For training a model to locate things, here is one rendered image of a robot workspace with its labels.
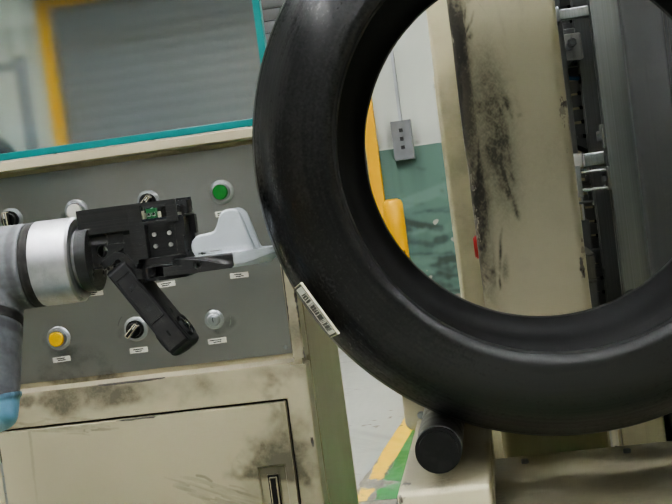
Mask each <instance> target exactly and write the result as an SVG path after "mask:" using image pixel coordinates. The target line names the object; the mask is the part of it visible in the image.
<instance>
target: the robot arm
mask: <svg viewBox="0 0 672 504"><path fill-rule="evenodd" d="M141 206H142V207H141ZM142 208H143V209H142ZM143 210H144V211H143ZM197 232H199V231H198V224H197V216H196V214H194V212H193V208H192V201H191V197H184V198H176V199H168V200H160V201H152V202H144V203H136V204H129V205H121V206H113V207H105V208H97V209H89V210H81V211H76V217H69V218H61V219H53V220H46V221H38V222H33V223H25V224H17V225H9V226H1V227H0V432H2V431H5V430H7V429H9V428H11V427H12V426H13V425H14V424H15V423H16V421H17V419H18V414H19V403H20V397H21V396H22V391H20V388H21V366H22V344H23V321H24V310H25V309H30V308H37V307H45V306H52V305H60V304H69V303H77V302H84V301H86V300H87V299H88V298H89V297H90V295H91V292H93V291H101V290H103V288H104V287H105V284H106V280H107V276H108V277H109V278H110V279H111V281H112V282H113V283H114V284H115V286H116V287H117V288H118V289H119V290H120V292H121V293H122V294H123V295H124V297H125V298H126V299H127V300H128V301H129V303H130V304H131V305H132V306H133V308H134V309H135V310H136V311H137V313H138V314H139V315H140V316H141V317H142V319H143V320H144V321H145V322H146V324H147V325H148V326H149V327H150V329H151V330H152V331H153V332H154V333H155V336H156V338H157V339H158V341H159V342H160V343H161V345H162V346H163V347H164V348H165V349H166V350H167V351H168V352H169V353H171V354H172V355H174V356H178V355H180V354H182V353H184V352H186V351H187V350H188V349H190V348H191V347H192V346H193V345H194V344H196V343H197V341H198V339H199V336H198V334H197V333H196V330H195V328H194V327H193V325H192V324H191V323H190V322H189V320H188V319H187V318H186V317H185V316H184V315H181V314H180V312H179V311H178V310H177V309H176V307H175V306H174V305H173V304H172V302H171V301H170V300H169V299H168V298H167V296H166V295H165V294H164V293H163V291H162V290H161V289H160V288H159V287H158V285H157V284H156V283H155V282H154V281H158V280H168V279H175V278H181V277H187V276H190V275H193V274H195V273H198V272H206V271H213V270H220V269H227V268H232V267H240V266H246V265H253V264H259V263H265V262H269V261H271V260H273V259H274V258H275V257H277V255H276V253H275V250H274V248H273V245H272V246H261V244H260V242H259V240H258V237H257V235H256V232H255V230H254V227H253V225H252V223H251V220H250V218H249V215H248V213H247V212H246V211H245V210H244V209H243V208H239V207H237V208H232V209H227V210H224V211H222V212H221V214H220V217H219V220H218V223H217V226H216V228H215V230H214V231H213V232H209V233H206V234H201V235H198V236H196V235H195V233H197ZM105 247H106V248H107V249H108V250H106V249H105ZM215 250H221V251H215ZM210 251H213V252H210ZM201 252H203V253H201ZM118 263H119V264H118ZM117 264H118V265H117ZM116 265H117V266H116ZM113 267H114V268H113ZM111 268H113V269H112V270H111V271H109V270H110V269H111ZM107 270H108V271H109V272H108V274H107Z"/></svg>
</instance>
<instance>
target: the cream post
mask: <svg viewBox="0 0 672 504"><path fill-rule="evenodd" d="M446 2H447V9H448V17H449V24H450V31H451V38H452V46H453V55H454V64H455V73H456V81H457V89H458V97H459V104H460V112H461V120H462V128H463V136H464V144H465V152H466V159H467V166H468V174H469V182H470V191H471V199H472V207H473V215H474V223H475V231H476V239H477V247H478V255H479V263H480V270H481V278H482V286H483V294H484V302H485V307H486V308H489V309H492V310H496V311H500V312H505V313H511V314H517V315H528V316H552V315H562V314H569V313H574V312H579V311H583V310H587V309H591V308H592V304H591V296H590V288H589V280H588V271H587V263H586V255H585V247H584V239H583V230H582V222H581V214H580V206H579V198H578V189H577V181H576V173H575V165H574V157H573V148H572V140H571V132H570V124H569V116H568V107H567V99H566V91H565V83H564V75H563V66H562V58H561V50H560V42H559V34H558V25H557V17H556V9H555V1H554V0H446ZM501 436H502V444H503V452H504V458H509V457H518V456H528V455H538V454H548V453H557V452H567V451H577V450H586V449H596V448H606V447H609V443H608V435H607V432H602V433H595V434H584V435H571V436H537V435H524V434H515V433H508V432H502V431H501Z"/></svg>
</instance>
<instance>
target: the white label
mask: <svg viewBox="0 0 672 504"><path fill-rule="evenodd" d="M295 290H296V291H297V293H298V294H299V295H300V297H301V298H302V299H303V301H304V302H305V303H306V305H307V306H308V307H309V309H310V310H311V312H312V313H313V314H314V316H315V317H316V318H317V320H318V321H319V322H320V324H321V325H322V326H323V328H324V329H325V330H326V332H327V333H328V335H329V336H330V337H331V338H332V337H334V336H336V335H338V334H339V333H340V332H339V331H338V330H337V328H336V327H335V326H334V324H333V323H332V322H331V320H330V319H329V317H328V316H327V315H326V313H325V312H324V311H323V309H322V308H321V307H320V305H319V304H318V303H317V301H316V300H315V299H314V297H313V296H312V294H311V293H310V292H309V290H308V289H307V288H306V286H305V285H304V284H303V282H301V283H299V284H298V285H297V286H296V287H295Z"/></svg>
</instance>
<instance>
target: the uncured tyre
mask: <svg viewBox="0 0 672 504"><path fill-rule="evenodd" d="M437 1H438V0H285V1H284V3H283V5H282V7H281V10H280V12H279V14H278V16H277V19H276V21H275V23H274V26H273V28H272V31H271V34H270V37H269V39H268V42H267V46H266V49H265V52H264V56H263V59H262V63H261V67H260V71H259V76H258V81H257V86H256V93H255V100H254V110H253V124H252V150H253V165H254V174H255V182H256V188H257V193H258V198H259V203H260V207H261V211H262V215H263V219H264V222H265V225H266V229H267V232H268V235H269V237H270V240H271V243H272V245H273V248H274V250H275V253H276V255H277V258H278V260H279V262H280V264H281V266H282V268H283V270H284V272H285V274H286V276H287V278H288V280H289V282H290V283H291V285H292V287H293V289H294V290H295V287H296V286H297V285H298V284H299V283H301V282H303V284H304V285H305V286H306V288H307V289H308V290H309V292H310V293H311V294H312V296H313V297H314V299H315V300H316V301H317V303H318V304H319V305H320V307H321V308H322V309H323V311H324V312H325V313H326V315H327V316H328V317H329V319H330V320H331V322H332V323H333V324H334V326H335V327H336V328H337V330H338V331H339V332H340V333H339V334H338V335H336V336H334V337H332V338H331V337H330V336H329V335H328V333H327V332H326V330H325V329H324V328H323V326H322V325H321V324H320V322H319V321H318V320H317V318H316V317H315V316H314V314H313V313H312V312H311V310H310V309H309V307H308V306H307V305H306V303H305V302H304V301H303V299H302V298H301V297H300V295H299V294H298V293H297V291H296V290H295V292H296V294H297V295H298V297H299V298H300V300H301V301H302V303H303V304H304V306H305V307H306V309H307V310H308V312H309V313H310V314H311V316H312V317H313V318H314V320H315V321H316V322H317V323H318V325H319V326H320V327H321V328H322V330H323V331H324V332H325V333H326V334H327V335H328V336H329V337H330V339H331V340H332V341H333V342H334V343H335V344H336V345H337V346H338V347H339V348H340V349H341V350H342V351H343V352H344V353H345V354H346V355H347V356H348V357H349V358H351V359H352V360H353V361H354V362H355V363H356V364H357V365H359V366H360V367H361V368H362V369H364V370H365V371H366V372H367V373H369V374H370V375H371V376H373V377H374V378H375V379H377V380H378V381H380V382H381V383H383V384H384V385H385V386H387V387H389V388H390V389H392V390H393V391H395V392H397V393H398V394H400V395H402V396H403V397H405V398H407V399H409V400H411V401H413V402H415V403H417V404H418V405H420V406H423V407H425V408H427V409H429V410H431V411H434V412H436V413H438V414H441V415H444V416H446V417H449V418H452V419H455V420H458V421H461V422H464V423H467V424H471V425H474V426H478V427H482V428H486V429H491V430H496V431H502V432H508V433H515V434H524V435H537V436H571V435H584V434H588V433H595V432H602V431H608V430H613V429H618V428H623V427H627V426H629V427H630V426H634V425H637V424H641V423H644V422H647V421H651V420H653V419H656V418H659V417H662V416H665V415H667V414H670V413H672V258H671V259H670V260H669V261H668V262H667V263H666V264H665V265H664V266H663V267H662V268H661V269H660V270H659V271H658V272H657V273H655V274H654V275H653V276H652V277H650V278H649V279H648V280H647V281H645V282H644V283H642V284H641V285H639V286H638V287H636V288H635V289H633V290H632V291H630V292H628V293H626V294H625V295H623V296H621V297H619V298H617V299H614V300H612V301H610V302H608V303H605V304H603V305H600V306H597V307H594V308H591V309H587V310H583V311H579V312H574V313H569V314H562V315H552V316H528V315H517V314H511V313H505V312H500V311H496V310H492V309H489V308H486V307H483V306H480V305H477V304H475V303H472V302H470V301H467V300H465V299H463V298H461V297H459V296H457V295H455V294H454V293H452V292H450V291H448V290H447V289H445V288H444V287H442V286H441V285H439V284H438V283H436V282H435V281H434V280H432V279H431V278H430V277H429V276H427V275H426V274H425V273H424V272H423V271H422V270H421V269H419V268H418V267H417V266H416V265H415V264H414V263H413V262H412V260H411V259H410V258H409V257H408V256H407V255H406V254H405V252H404V251H403V250H402V249H401V247H400V246H399V245H398V243H397V242H396V241H395V239H394V238H393V236H392V234H391V233H390V231H389V229H388V228H387V226H386V224H385V222H384V220H383V218H382V216H381V214H380V212H379V209H378V207H377V204H376V201H375V199H374V196H373V192H372V189H371V185H370V181H369V176H368V170H367V163H366V150H365V136H366V123H367V116H368V110H369V105H370V101H371V97H372V94H373V90H374V87H375V84H376V82H377V79H378V77H379V74H380V72H381V70H382V68H383V66H384V64H385V62H386V60H387V58H388V56H389V54H390V53H391V51H392V49H393V48H394V46H395V45H396V43H397V42H398V41H399V39H400V38H401V36H402V35H403V34H404V33H405V31H406V30H407V29H408V28H409V27H410V26H411V24H412V23H413V22H414V21H415V20H416V19H417V18H418V17H419V16H420V15H421V14H422V13H423V12H425V11H426V10H427V9H428V8H429V7H430V6H432V5H433V4H434V3H435V2H437Z"/></svg>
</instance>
